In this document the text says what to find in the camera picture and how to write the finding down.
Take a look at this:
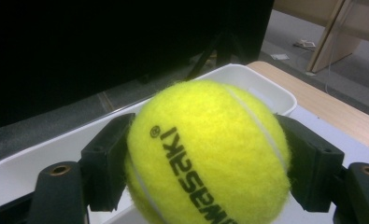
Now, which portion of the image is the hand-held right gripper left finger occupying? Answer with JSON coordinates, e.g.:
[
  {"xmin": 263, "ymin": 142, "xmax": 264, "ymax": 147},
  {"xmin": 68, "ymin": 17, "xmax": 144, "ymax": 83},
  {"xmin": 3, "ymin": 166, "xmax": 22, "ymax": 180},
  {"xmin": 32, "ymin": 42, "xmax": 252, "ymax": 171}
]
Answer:
[{"xmin": 79, "ymin": 112, "xmax": 136, "ymax": 213}]

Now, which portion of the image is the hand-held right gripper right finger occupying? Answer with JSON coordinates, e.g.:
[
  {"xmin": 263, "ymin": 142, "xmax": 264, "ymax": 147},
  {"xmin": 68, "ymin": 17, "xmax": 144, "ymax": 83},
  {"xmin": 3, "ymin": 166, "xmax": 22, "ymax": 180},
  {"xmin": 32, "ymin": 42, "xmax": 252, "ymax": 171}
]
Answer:
[{"xmin": 275, "ymin": 113, "xmax": 346, "ymax": 214}]

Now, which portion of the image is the white plastic bin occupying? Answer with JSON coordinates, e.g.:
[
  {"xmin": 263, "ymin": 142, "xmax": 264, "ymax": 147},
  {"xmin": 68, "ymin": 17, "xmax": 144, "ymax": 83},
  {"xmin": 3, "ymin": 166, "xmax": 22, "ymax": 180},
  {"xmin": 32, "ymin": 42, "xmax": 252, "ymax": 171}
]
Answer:
[{"xmin": 0, "ymin": 63, "xmax": 298, "ymax": 224}]

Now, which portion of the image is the yellow tennis ball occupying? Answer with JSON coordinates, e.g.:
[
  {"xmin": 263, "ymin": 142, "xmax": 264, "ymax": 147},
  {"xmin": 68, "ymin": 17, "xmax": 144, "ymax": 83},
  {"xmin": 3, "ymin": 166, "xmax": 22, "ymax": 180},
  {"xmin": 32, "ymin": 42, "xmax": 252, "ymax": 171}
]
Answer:
[{"xmin": 124, "ymin": 78, "xmax": 292, "ymax": 224}]

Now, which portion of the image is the light wooden table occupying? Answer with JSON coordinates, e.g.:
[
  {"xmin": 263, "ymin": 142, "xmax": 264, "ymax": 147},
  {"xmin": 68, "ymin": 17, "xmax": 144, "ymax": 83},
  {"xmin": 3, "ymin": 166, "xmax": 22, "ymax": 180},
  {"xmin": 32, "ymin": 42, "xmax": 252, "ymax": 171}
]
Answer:
[{"xmin": 247, "ymin": 60, "xmax": 369, "ymax": 155}]

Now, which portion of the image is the white paper scrap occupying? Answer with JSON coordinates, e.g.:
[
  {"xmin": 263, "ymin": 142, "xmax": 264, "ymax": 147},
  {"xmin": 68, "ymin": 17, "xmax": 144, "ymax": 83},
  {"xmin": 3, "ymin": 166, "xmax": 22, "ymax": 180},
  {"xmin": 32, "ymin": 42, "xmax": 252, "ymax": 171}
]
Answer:
[{"xmin": 270, "ymin": 53, "xmax": 291, "ymax": 61}]

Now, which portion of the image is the light wooden desk leg panel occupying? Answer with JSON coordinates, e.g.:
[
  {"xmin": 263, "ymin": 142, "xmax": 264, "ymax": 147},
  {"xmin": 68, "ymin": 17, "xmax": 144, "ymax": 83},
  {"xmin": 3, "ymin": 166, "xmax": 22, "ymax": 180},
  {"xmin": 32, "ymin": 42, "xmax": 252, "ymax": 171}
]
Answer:
[{"xmin": 306, "ymin": 0, "xmax": 362, "ymax": 74}]

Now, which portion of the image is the black curtain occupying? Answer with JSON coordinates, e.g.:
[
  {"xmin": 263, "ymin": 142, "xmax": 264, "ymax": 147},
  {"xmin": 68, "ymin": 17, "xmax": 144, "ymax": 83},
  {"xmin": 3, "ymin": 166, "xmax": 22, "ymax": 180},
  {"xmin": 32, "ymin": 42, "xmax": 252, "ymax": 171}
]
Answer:
[{"xmin": 0, "ymin": 0, "xmax": 275, "ymax": 132}]

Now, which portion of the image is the black tripod stand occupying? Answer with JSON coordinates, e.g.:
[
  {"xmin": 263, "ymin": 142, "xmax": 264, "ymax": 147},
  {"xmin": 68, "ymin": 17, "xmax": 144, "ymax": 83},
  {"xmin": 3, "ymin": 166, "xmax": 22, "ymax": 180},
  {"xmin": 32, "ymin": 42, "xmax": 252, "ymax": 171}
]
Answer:
[{"xmin": 185, "ymin": 29, "xmax": 251, "ymax": 80}]

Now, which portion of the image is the small white device with cable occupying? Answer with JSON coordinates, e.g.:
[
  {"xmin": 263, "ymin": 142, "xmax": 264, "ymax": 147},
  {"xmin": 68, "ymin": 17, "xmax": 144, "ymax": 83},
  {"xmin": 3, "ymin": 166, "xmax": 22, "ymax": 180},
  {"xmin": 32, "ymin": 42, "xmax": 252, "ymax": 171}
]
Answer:
[{"xmin": 293, "ymin": 38, "xmax": 317, "ymax": 52}]

